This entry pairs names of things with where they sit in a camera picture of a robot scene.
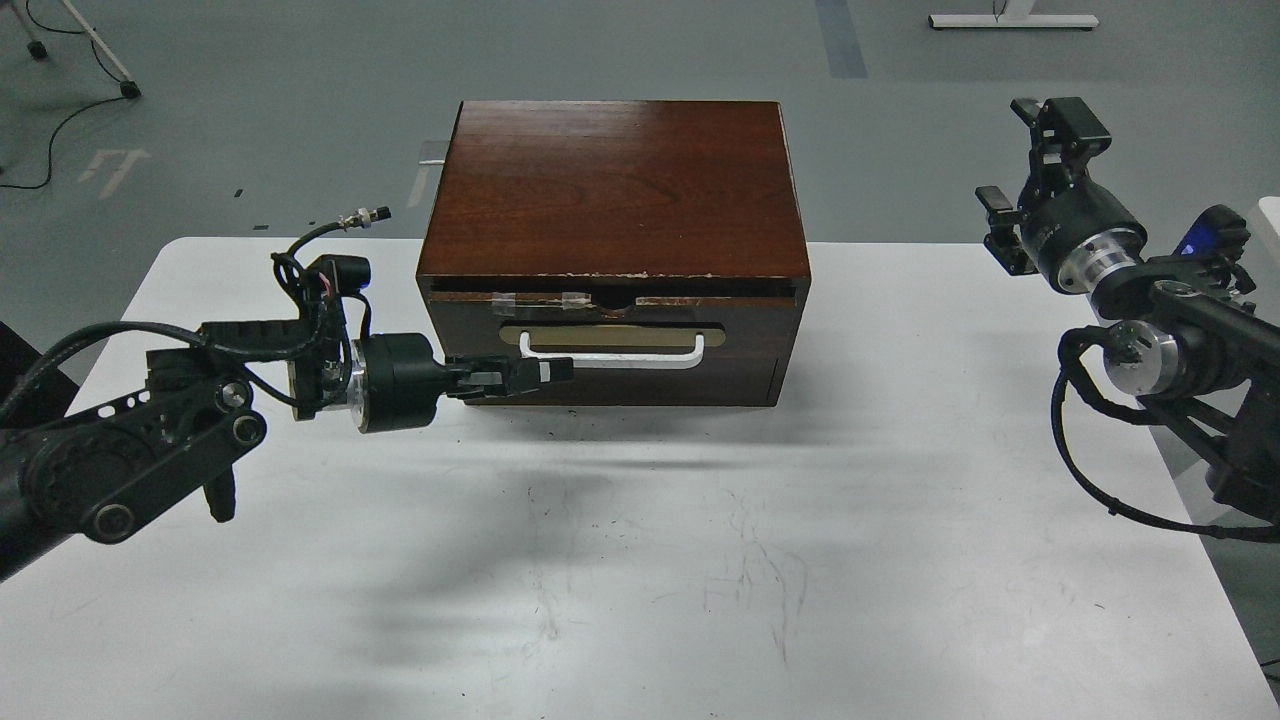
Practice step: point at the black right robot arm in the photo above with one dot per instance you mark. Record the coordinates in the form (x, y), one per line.
(1177, 345)

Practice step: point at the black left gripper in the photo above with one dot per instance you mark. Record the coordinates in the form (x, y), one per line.
(401, 381)

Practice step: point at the wooden drawer with white handle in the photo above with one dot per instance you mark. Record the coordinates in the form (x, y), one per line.
(705, 351)

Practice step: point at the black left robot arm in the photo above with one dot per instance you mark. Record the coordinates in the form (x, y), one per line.
(106, 472)

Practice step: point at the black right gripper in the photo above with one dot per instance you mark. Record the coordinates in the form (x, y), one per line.
(1063, 217)

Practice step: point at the white table leg base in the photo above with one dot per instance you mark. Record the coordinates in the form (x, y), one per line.
(1014, 15)

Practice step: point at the dark wooden cabinet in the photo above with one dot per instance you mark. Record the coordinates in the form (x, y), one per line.
(617, 200)

